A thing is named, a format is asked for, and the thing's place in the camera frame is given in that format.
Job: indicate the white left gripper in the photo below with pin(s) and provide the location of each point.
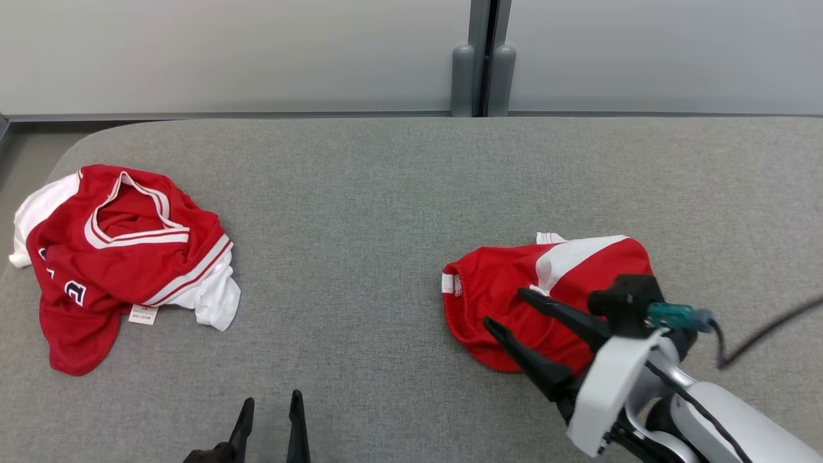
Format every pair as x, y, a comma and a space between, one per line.
209, 454

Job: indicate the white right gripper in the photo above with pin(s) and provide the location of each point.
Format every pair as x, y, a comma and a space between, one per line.
611, 386

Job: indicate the red white sports shorts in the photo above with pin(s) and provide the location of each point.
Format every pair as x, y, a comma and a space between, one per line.
501, 296

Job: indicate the red white basketball jersey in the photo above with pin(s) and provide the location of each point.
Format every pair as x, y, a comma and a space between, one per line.
128, 270

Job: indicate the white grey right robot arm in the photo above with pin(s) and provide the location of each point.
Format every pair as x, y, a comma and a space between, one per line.
739, 421

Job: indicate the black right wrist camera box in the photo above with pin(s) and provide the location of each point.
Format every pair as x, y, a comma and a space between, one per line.
627, 302

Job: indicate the teal right camera connector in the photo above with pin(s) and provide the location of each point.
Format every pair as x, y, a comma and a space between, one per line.
678, 316

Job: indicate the grey rounded post bumper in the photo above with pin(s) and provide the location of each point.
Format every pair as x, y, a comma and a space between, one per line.
502, 80
462, 80

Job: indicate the grey partition post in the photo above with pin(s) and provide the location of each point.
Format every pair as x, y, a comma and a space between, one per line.
481, 26

